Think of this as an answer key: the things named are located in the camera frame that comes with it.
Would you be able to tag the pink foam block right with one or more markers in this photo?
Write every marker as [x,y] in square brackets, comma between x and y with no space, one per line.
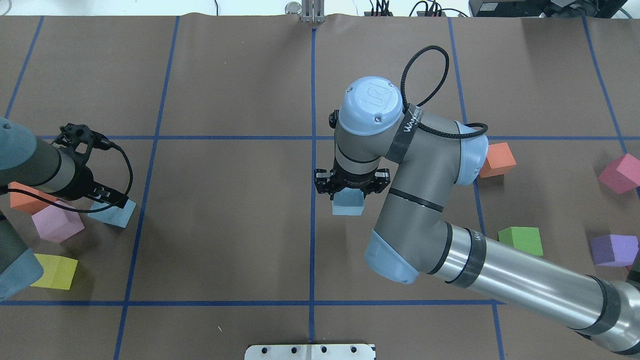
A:
[621,175]

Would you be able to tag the pink foam block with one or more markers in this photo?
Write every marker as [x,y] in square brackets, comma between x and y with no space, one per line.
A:
[56,225]
[621,175]

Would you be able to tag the black electronics box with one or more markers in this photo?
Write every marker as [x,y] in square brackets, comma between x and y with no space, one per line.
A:
[603,9]

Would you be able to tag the orange foam block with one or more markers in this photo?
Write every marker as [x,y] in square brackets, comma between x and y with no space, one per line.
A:
[499,160]
[25,203]

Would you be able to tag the orange foam block right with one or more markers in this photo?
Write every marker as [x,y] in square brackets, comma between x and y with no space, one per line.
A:
[499,160]

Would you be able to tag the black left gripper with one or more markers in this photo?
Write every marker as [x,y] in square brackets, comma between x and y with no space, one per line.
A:
[81,182]

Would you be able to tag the green foam block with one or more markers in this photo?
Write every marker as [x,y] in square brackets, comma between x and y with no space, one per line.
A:
[526,239]

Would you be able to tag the brown paper table mat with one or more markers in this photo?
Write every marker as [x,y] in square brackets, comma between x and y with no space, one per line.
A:
[225,119]

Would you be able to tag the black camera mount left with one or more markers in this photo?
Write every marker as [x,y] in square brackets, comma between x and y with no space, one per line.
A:
[79,139]

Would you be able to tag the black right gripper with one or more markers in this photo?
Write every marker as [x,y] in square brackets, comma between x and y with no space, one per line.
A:
[351,182]

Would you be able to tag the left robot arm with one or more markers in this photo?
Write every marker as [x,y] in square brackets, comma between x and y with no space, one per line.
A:
[58,169]

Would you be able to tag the white metal bracket bottom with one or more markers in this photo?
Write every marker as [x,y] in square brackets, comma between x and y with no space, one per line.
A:
[340,351]

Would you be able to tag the metal clamp top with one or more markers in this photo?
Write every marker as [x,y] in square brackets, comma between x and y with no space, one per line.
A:
[309,11]

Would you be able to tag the light blue block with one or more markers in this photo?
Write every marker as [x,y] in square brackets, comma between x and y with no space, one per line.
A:
[348,202]
[115,216]

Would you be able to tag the yellow foam block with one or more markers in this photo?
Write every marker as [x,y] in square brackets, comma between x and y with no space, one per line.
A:
[58,272]

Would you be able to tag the pink foam block left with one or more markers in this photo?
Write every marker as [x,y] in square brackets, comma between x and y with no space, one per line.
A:
[56,225]

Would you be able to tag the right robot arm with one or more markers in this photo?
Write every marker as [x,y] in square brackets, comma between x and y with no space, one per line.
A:
[382,143]

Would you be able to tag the purple foam block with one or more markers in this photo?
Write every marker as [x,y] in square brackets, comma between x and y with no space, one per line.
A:
[614,250]

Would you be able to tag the orange foam block left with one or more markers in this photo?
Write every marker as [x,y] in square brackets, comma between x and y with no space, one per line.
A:
[25,203]

